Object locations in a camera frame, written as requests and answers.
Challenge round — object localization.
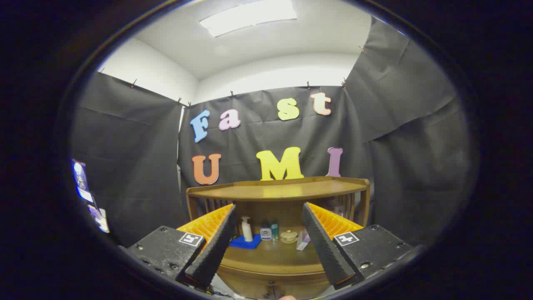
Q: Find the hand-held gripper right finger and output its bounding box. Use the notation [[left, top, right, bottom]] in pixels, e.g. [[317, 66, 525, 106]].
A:
[[302, 202, 417, 290]]

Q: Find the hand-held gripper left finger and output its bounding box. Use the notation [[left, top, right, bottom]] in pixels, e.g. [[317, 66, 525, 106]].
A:
[[119, 203, 237, 290]]

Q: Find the wooden drawer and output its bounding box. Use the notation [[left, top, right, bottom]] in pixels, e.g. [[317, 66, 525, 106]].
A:
[[217, 269, 334, 298]]

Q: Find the wooden countertop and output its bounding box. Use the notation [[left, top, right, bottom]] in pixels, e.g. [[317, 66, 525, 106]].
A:
[[221, 233, 329, 275]]

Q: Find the wooden cabinet with slatted shelf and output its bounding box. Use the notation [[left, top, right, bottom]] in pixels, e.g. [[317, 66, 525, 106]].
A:
[[186, 176, 371, 300]]

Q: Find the blue folded cloth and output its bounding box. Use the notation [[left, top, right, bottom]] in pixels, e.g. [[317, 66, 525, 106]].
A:
[[229, 234, 262, 250]]

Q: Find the white pump bottle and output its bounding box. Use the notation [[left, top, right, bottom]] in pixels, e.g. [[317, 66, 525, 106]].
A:
[[241, 216, 254, 242]]

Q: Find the ceiling light panel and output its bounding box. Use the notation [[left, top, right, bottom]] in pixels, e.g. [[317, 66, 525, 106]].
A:
[[199, 0, 298, 38]]

